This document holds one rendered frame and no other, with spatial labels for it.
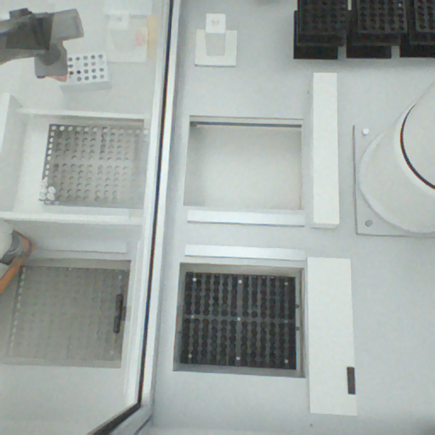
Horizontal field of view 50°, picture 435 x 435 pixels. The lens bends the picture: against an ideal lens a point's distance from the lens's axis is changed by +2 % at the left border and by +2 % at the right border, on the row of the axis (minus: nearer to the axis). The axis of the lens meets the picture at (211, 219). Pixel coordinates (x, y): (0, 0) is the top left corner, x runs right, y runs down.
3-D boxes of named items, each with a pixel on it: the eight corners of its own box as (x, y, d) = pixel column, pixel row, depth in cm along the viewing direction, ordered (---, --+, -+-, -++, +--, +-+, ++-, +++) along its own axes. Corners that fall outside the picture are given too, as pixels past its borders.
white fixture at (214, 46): (194, 66, 101) (191, 36, 92) (196, 31, 104) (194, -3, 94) (235, 67, 101) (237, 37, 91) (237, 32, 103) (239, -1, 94)
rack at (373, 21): (346, 58, 101) (358, 31, 93) (345, 11, 104) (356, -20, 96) (391, 59, 101) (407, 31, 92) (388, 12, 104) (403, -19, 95)
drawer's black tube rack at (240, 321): (183, 362, 96) (180, 363, 90) (188, 276, 100) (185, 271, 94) (290, 368, 95) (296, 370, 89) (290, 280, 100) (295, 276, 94)
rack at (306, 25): (293, 59, 101) (300, 32, 93) (293, 12, 104) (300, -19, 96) (337, 59, 101) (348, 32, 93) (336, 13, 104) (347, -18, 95)
